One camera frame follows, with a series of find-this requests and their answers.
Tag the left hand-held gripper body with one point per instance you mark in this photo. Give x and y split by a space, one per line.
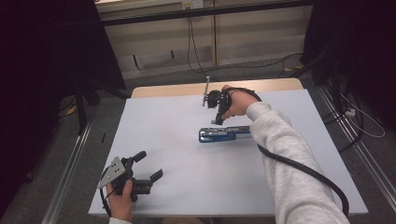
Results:
115 171

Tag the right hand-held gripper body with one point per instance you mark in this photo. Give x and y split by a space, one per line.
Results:
218 100

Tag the blue stapler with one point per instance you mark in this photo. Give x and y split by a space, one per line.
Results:
218 134

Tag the person's right hand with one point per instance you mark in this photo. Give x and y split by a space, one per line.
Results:
239 103

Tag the person's left hand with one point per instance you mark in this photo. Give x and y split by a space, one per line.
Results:
120 203

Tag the small black floor marker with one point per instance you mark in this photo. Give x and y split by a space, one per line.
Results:
103 137

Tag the yellow floor tape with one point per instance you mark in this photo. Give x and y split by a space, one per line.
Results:
71 110
293 68

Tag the black stand leg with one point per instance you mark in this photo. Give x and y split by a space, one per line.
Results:
311 67
83 102

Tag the black horizontal metal bar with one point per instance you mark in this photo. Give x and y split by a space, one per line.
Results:
202 12

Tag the black curtain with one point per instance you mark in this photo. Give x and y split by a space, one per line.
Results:
46 68
358 46

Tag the white plug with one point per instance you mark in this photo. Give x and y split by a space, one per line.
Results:
350 112

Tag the metal floor rail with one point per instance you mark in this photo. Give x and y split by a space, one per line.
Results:
358 146
67 174

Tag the white wall socket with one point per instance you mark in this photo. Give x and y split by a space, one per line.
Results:
192 4

